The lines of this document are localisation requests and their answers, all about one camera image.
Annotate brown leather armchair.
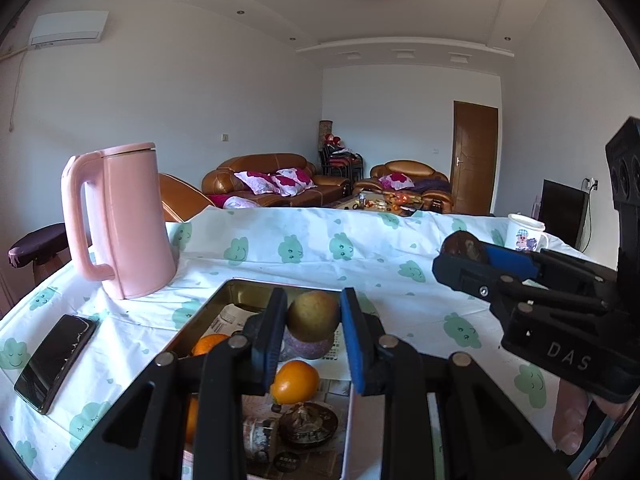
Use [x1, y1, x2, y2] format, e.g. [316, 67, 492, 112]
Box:
[159, 173, 216, 223]
[370, 160, 453, 213]

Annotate small tan round fruit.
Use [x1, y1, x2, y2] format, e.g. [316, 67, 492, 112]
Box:
[286, 290, 341, 343]

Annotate pink electric kettle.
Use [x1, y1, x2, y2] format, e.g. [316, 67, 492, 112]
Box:
[61, 142, 177, 301]

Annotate wooden coffee table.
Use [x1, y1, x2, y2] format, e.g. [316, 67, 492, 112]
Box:
[327, 191, 431, 217]

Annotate white cartoon print mug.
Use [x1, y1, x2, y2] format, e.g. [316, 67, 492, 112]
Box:
[504, 213, 549, 252]

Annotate person's right hand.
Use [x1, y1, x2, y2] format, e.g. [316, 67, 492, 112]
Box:
[551, 379, 591, 453]

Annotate pink metal tin box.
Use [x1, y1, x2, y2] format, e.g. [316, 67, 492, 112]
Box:
[162, 277, 386, 480]

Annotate large brown water chestnut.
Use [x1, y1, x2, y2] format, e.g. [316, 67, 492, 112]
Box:
[277, 402, 337, 448]

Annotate dark purple blanket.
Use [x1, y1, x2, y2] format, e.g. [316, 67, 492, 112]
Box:
[410, 177, 451, 196]

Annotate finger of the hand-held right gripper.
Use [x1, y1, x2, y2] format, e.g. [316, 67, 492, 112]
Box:
[480, 244, 621, 301]
[432, 252, 603, 321]

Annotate brown leather three-seat sofa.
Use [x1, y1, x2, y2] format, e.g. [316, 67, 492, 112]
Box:
[201, 154, 353, 209]

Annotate white wall air conditioner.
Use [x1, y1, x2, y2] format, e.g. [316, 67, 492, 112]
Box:
[28, 11, 109, 47]

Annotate black television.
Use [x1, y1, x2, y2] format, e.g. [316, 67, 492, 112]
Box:
[537, 179, 588, 253]

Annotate wooden stool purple cushion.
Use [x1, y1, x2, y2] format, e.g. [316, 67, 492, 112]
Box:
[7, 224, 68, 281]

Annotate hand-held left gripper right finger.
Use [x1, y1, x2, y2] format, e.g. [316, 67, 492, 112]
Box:
[340, 287, 573, 480]

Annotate brown wooden door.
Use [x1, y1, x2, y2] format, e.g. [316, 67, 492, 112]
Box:
[450, 101, 500, 216]

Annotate white tablecloth green cloud print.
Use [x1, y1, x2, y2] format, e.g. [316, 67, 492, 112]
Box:
[0, 205, 616, 480]

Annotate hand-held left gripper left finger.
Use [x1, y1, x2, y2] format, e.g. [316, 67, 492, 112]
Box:
[55, 287, 289, 480]

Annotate black smartphone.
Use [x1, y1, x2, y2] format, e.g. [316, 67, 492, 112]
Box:
[14, 314, 99, 415]

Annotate black power cable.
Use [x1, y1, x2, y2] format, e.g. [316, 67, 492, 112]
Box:
[579, 187, 593, 256]

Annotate orange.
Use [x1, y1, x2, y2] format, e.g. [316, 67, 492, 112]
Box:
[185, 395, 201, 446]
[270, 360, 321, 406]
[192, 333, 231, 357]

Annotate stacked dark chairs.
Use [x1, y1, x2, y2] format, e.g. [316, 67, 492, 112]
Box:
[320, 142, 365, 181]

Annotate round dark water chestnut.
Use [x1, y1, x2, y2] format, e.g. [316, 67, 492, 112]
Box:
[440, 232, 488, 261]

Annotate white air conditioner cable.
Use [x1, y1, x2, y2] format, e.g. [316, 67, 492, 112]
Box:
[0, 45, 31, 133]

